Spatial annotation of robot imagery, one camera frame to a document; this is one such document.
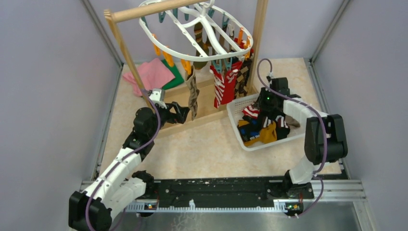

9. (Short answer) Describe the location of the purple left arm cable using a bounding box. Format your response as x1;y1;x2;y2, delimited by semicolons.
84;89;162;231

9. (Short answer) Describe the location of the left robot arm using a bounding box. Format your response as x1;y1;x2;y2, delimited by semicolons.
68;102;190;231

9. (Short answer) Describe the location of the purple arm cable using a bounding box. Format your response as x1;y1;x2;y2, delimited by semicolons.
84;89;162;231
256;58;329;219

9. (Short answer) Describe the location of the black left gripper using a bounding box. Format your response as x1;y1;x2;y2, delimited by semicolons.
148;101;190;138

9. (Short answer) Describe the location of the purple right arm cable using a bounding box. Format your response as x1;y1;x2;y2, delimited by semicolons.
256;58;329;219

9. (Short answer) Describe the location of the pink cloth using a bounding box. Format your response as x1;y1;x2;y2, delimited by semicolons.
122;58;174;97

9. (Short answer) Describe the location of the beige argyle sock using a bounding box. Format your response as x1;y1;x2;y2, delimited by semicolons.
185;65;200;121

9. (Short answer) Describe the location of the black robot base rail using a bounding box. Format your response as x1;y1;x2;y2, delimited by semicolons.
126;176;316;217

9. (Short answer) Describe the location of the orange clothes clip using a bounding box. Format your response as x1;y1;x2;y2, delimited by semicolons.
237;27;246;46
152;34;161;56
162;51;174;67

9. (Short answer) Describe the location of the olive striped hanging sock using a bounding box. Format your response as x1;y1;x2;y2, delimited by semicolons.
193;23;209;70

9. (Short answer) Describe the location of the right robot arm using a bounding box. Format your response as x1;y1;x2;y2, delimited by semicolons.
262;76;348;198

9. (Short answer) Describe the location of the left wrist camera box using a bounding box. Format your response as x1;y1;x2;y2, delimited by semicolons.
149;89;167;109

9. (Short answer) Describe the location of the black sock in basket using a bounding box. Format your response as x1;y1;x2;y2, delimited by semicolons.
239;110;291;142

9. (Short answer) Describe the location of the brown argyle sock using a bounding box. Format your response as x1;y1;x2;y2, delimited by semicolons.
234;55;253;99

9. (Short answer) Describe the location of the taupe sock maroon striped cuff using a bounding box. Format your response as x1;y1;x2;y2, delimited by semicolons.
275;115;300;129

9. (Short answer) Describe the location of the teal clothes clip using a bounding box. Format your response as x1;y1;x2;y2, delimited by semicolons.
223;57;233;71
212;59;222;73

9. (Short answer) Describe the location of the white plastic laundry basket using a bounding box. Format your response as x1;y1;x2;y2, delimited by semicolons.
226;93;306;152

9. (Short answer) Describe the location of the red white striped sock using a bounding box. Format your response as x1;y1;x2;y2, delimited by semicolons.
210;65;227;108

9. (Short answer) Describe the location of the white round clip hanger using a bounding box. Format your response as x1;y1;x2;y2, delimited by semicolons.
139;0;254;63

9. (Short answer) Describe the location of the yellow sock in basket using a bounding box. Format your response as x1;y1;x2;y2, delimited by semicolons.
237;119;278;147

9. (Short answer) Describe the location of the green cloth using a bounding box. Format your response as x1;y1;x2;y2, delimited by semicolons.
161;59;184;90

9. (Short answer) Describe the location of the wooden hanger rack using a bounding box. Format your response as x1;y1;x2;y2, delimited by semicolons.
104;0;268;137

